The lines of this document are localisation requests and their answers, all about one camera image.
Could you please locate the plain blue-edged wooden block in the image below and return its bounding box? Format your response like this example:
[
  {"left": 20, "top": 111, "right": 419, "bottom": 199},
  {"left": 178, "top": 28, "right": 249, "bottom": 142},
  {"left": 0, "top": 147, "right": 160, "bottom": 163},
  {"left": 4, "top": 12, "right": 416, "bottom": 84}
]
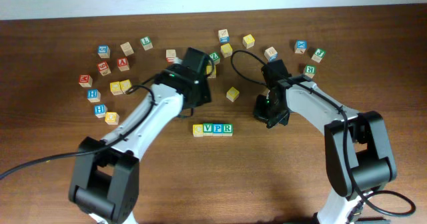
[{"left": 264, "top": 47, "right": 278, "bottom": 62}]

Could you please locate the blue X wooden block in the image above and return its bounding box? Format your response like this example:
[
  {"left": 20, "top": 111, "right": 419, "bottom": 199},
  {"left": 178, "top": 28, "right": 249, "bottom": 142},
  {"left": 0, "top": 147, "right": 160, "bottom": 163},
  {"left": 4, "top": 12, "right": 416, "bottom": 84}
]
[{"left": 294, "top": 40, "right": 307, "bottom": 54}]

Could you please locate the green Z wooden block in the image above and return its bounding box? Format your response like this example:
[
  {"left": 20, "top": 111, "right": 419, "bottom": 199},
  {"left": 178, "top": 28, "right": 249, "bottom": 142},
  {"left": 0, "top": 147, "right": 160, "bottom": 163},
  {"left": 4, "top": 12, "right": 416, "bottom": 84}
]
[{"left": 209, "top": 52, "right": 220, "bottom": 65}]

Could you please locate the green R block right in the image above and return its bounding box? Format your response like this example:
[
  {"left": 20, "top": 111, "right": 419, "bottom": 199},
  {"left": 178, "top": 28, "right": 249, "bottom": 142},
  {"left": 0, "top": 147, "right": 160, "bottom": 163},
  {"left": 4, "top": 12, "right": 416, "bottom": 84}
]
[{"left": 304, "top": 65, "right": 316, "bottom": 79}]

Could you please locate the green L wooden block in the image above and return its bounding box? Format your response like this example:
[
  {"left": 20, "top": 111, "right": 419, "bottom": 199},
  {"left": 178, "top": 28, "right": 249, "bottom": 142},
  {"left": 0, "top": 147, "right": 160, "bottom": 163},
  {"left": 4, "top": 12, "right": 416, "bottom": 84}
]
[{"left": 140, "top": 36, "right": 153, "bottom": 51}]

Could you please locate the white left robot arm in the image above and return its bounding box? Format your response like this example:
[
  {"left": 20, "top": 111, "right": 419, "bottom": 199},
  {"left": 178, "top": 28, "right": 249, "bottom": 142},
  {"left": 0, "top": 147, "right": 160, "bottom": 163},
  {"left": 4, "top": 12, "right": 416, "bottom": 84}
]
[{"left": 69, "top": 47, "right": 214, "bottom": 223}]

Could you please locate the green R wooden block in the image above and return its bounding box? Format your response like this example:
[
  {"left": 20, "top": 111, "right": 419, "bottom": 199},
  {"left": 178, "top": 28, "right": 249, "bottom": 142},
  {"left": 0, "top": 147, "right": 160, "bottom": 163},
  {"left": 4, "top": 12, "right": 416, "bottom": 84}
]
[{"left": 222, "top": 123, "right": 234, "bottom": 136}]

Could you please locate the red A wooden block left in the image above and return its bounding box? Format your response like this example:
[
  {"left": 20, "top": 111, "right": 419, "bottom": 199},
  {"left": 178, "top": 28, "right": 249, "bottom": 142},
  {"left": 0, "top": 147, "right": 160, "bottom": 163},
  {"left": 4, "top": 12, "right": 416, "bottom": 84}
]
[{"left": 117, "top": 57, "right": 130, "bottom": 71}]

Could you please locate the yellow C wooden block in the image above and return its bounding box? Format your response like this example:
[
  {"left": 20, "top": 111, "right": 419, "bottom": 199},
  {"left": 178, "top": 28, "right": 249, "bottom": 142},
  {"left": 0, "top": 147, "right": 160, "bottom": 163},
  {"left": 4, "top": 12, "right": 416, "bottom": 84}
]
[{"left": 192, "top": 124, "right": 203, "bottom": 137}]

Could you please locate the green V wooden block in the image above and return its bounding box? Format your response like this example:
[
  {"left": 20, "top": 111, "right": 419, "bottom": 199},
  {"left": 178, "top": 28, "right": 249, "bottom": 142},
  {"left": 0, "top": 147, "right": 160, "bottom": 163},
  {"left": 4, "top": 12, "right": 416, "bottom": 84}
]
[{"left": 203, "top": 123, "right": 213, "bottom": 136}]

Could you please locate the yellow block top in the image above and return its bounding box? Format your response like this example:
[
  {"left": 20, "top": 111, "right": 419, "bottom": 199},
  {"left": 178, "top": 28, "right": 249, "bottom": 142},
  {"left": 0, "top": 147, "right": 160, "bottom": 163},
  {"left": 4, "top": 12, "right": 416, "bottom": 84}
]
[{"left": 242, "top": 34, "right": 255, "bottom": 49}]

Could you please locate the plain wooden block upper left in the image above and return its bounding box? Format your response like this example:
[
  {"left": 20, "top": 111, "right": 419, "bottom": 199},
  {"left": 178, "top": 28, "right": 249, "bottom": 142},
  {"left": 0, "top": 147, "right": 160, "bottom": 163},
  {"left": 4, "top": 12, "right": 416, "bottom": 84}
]
[{"left": 120, "top": 42, "right": 134, "bottom": 57}]

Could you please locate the green J wooden block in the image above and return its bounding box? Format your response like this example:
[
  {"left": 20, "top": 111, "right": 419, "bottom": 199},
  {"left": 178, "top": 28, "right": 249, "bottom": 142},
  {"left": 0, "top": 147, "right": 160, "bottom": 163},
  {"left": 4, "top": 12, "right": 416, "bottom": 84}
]
[{"left": 312, "top": 48, "right": 326, "bottom": 63}]

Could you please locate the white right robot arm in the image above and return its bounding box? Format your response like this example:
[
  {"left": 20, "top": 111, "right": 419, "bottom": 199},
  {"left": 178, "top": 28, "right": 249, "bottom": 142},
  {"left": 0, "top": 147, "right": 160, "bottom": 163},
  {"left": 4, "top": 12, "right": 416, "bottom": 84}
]
[{"left": 253, "top": 60, "right": 397, "bottom": 223}]

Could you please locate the red M wooden block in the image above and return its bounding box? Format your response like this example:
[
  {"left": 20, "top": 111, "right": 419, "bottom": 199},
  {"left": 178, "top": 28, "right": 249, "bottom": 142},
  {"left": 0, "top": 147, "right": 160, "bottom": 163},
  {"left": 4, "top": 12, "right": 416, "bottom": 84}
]
[{"left": 78, "top": 75, "right": 93, "bottom": 87}]

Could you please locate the yellow block upper centre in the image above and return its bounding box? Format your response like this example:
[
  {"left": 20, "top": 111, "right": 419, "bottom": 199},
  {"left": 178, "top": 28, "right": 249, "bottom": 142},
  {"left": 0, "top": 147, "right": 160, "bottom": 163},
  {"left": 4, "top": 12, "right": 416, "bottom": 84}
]
[{"left": 220, "top": 43, "right": 233, "bottom": 58}]

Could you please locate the yellow block pair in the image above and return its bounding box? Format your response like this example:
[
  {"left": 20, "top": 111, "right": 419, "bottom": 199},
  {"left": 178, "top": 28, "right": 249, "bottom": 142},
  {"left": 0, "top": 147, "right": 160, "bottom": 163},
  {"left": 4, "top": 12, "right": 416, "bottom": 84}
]
[
  {"left": 109, "top": 81, "right": 123, "bottom": 95},
  {"left": 119, "top": 79, "right": 132, "bottom": 93}
]

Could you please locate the blue-edged top wooden block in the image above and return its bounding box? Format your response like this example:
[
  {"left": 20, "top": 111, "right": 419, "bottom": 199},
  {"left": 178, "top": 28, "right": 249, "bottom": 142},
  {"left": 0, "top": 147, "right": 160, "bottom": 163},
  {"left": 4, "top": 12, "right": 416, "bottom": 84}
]
[{"left": 218, "top": 29, "right": 230, "bottom": 43}]

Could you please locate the yellow block centre tilted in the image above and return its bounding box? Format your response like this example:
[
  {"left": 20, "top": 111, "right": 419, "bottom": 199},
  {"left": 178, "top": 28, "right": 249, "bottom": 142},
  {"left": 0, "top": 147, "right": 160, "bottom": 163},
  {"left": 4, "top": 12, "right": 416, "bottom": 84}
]
[{"left": 226, "top": 87, "right": 240, "bottom": 102}]

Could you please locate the blue H block lower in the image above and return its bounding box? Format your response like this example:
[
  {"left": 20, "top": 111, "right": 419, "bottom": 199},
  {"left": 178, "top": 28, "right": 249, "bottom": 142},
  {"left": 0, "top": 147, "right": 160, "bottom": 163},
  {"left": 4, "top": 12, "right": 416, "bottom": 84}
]
[{"left": 94, "top": 104, "right": 107, "bottom": 118}]

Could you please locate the red 6 wooden block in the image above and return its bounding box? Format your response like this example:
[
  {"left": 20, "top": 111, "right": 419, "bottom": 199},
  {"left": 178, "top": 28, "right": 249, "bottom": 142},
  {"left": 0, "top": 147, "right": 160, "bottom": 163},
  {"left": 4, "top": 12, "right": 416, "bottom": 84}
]
[{"left": 97, "top": 61, "right": 111, "bottom": 76}]

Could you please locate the red-edged plain wooden block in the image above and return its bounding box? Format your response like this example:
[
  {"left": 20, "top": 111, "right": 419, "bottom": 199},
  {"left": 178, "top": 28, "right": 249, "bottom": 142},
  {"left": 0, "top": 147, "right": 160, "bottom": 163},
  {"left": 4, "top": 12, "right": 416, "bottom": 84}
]
[{"left": 165, "top": 49, "right": 177, "bottom": 63}]

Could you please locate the yellow block lower left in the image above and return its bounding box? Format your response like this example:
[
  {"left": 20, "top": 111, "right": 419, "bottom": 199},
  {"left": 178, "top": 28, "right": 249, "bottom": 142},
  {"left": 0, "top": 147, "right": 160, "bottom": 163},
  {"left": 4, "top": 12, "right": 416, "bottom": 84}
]
[{"left": 105, "top": 112, "right": 119, "bottom": 125}]

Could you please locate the blue H wooden block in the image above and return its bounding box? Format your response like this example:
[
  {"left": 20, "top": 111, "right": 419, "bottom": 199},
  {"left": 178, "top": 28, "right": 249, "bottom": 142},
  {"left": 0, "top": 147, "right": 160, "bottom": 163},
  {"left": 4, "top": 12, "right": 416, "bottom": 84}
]
[{"left": 87, "top": 89, "right": 101, "bottom": 103}]

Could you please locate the blue P wooden block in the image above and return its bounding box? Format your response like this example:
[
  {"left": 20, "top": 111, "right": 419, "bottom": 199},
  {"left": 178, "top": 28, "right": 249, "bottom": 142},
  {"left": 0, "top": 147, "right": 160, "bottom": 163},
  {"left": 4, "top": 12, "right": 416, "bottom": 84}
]
[{"left": 212, "top": 123, "right": 224, "bottom": 136}]

